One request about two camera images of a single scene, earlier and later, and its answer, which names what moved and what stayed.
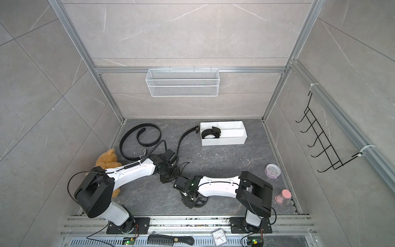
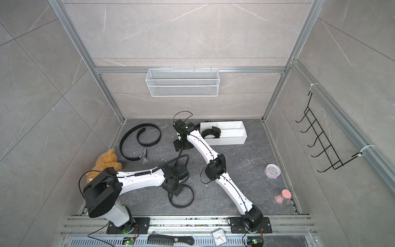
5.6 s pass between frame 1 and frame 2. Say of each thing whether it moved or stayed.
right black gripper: moved
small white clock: stayed
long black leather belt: stayed
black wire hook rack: stayed
